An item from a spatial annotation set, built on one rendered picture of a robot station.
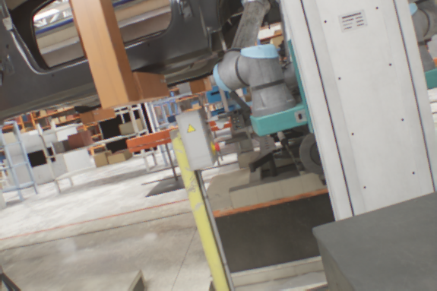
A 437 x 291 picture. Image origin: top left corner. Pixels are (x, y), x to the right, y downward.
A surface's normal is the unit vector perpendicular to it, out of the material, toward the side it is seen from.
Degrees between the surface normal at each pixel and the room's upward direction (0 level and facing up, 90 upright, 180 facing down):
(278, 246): 90
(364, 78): 90
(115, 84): 90
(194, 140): 90
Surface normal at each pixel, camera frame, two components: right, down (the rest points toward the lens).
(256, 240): -0.11, 0.11
